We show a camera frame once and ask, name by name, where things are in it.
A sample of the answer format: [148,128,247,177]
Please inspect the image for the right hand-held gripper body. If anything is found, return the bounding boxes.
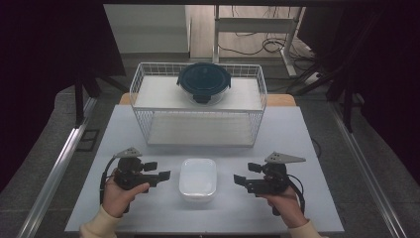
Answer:
[247,151,307,196]

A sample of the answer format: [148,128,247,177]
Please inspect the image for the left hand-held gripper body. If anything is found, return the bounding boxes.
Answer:
[113,147,151,214]

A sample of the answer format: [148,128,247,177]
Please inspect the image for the white rectangular lidded container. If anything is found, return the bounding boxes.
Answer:
[178,158,218,203]

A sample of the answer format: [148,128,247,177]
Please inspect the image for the white wire shelf rack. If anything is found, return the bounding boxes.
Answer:
[129,61,268,148]

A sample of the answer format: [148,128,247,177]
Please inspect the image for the round dark-lidded glass container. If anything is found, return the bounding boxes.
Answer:
[176,61,233,106]

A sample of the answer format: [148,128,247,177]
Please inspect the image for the person's left hand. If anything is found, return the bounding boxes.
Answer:
[102,168,151,218]

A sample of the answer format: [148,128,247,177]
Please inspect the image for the person's right hand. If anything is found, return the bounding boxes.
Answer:
[257,186,308,229]

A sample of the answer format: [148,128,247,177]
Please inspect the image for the black metal stand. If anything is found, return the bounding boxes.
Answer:
[73,68,130,129]
[286,62,365,133]

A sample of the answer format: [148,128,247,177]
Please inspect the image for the white power strip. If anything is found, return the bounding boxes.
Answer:
[304,71,323,85]

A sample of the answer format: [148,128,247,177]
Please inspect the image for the white cabinet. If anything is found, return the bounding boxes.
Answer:
[103,4,192,55]

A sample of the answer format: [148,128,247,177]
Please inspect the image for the left hand-held gripper black cable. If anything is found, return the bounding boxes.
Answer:
[99,157,121,206]

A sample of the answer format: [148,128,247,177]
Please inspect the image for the hand-held gripper black cable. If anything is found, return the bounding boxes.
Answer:
[286,174,306,214]
[99,157,121,206]

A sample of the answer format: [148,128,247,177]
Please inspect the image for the right hand-held gripper black cable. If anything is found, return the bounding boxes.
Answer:
[286,174,306,214]

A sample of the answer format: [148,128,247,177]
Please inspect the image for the black floor bracket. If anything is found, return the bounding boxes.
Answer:
[76,128,101,153]

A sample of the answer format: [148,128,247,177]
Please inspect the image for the thin black table cable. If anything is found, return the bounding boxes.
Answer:
[310,137,322,160]

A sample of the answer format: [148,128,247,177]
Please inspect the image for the aluminium rail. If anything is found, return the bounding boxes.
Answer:
[330,98,409,238]
[16,97,99,238]

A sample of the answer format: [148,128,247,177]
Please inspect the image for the black floor cables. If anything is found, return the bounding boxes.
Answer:
[217,5,319,63]

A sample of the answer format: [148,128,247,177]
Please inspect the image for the white metal desk frame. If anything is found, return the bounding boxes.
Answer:
[212,4,306,78]

